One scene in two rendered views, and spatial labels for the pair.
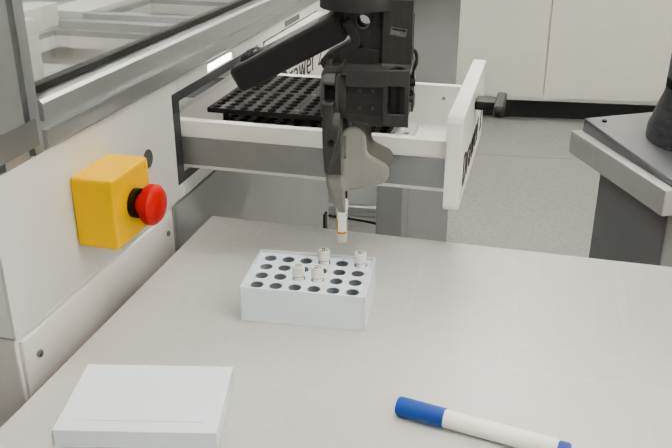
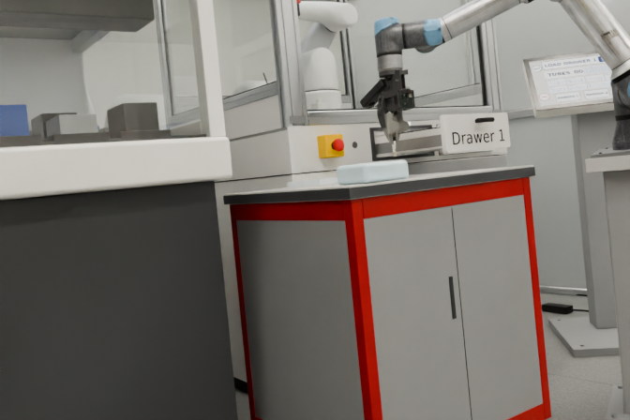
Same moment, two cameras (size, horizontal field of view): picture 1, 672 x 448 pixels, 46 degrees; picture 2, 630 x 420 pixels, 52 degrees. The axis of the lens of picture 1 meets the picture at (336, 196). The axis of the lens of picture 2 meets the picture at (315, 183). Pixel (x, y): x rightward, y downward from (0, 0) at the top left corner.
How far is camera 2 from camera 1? 145 cm
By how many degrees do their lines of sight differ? 45
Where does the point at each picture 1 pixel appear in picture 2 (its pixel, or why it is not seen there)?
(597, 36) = not seen: outside the picture
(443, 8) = (605, 128)
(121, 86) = (343, 117)
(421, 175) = (438, 142)
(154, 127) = (359, 135)
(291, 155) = (403, 143)
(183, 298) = not seen: hidden behind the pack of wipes
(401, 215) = (591, 257)
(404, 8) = (397, 72)
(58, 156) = (313, 128)
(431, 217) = not seen: hidden behind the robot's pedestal
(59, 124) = (314, 119)
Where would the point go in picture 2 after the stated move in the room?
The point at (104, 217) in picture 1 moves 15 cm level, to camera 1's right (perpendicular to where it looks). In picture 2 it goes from (323, 146) to (362, 142)
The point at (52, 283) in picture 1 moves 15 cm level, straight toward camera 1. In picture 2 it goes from (307, 164) to (291, 165)
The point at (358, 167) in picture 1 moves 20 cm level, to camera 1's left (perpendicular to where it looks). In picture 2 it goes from (391, 125) to (337, 133)
